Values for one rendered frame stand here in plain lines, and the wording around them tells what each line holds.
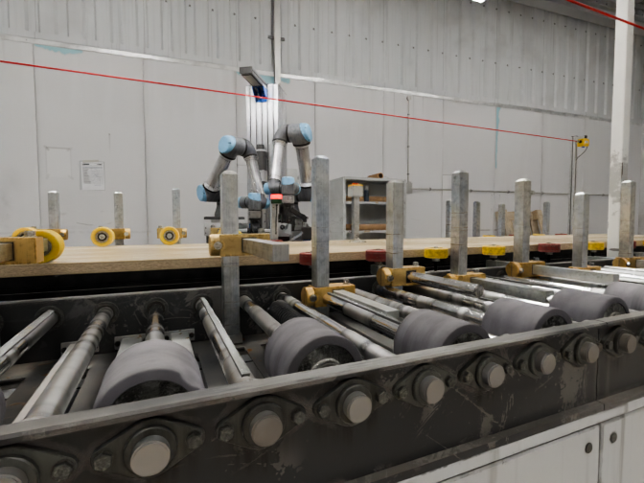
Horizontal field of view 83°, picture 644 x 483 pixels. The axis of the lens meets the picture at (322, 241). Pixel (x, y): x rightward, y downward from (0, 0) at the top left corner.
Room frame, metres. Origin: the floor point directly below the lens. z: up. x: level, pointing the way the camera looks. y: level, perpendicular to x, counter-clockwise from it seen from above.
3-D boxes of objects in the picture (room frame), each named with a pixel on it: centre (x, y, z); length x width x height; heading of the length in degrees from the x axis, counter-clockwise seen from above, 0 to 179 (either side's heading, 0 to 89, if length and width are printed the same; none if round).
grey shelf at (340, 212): (4.82, -0.60, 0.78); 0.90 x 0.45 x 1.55; 110
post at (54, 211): (1.62, 1.18, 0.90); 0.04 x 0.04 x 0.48; 24
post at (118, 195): (1.72, 0.95, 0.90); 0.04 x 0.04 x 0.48; 24
